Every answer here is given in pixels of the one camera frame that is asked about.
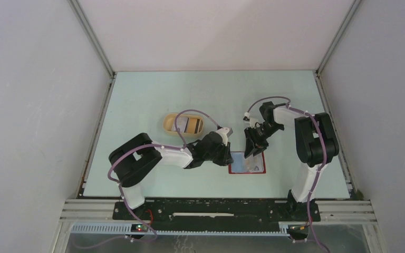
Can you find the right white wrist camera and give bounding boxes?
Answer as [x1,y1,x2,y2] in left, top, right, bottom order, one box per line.
[243,112,261,129]

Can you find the aluminium frame rail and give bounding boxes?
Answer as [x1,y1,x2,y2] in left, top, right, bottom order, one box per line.
[49,199,388,252]

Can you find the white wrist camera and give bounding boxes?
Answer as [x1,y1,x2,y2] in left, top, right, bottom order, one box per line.
[215,127,233,146]
[243,112,261,129]

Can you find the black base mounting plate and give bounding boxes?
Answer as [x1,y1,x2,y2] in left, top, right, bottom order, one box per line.
[112,198,321,232]

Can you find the red card holder wallet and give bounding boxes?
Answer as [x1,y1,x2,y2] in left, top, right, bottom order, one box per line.
[228,152,266,174]

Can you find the white numbered card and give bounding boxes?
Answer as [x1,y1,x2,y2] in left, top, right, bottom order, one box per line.
[250,155,265,173]

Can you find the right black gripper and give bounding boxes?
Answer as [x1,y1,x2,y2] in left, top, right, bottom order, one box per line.
[244,122,284,159]

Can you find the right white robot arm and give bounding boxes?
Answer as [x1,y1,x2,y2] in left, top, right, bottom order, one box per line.
[243,102,340,220]

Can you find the beige oval tray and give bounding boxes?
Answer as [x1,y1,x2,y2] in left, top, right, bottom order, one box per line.
[162,113,204,138]

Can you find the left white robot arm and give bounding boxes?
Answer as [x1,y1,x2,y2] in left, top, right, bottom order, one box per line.
[108,127,233,220]

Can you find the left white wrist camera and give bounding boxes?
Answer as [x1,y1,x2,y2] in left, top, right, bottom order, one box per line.
[215,127,233,146]

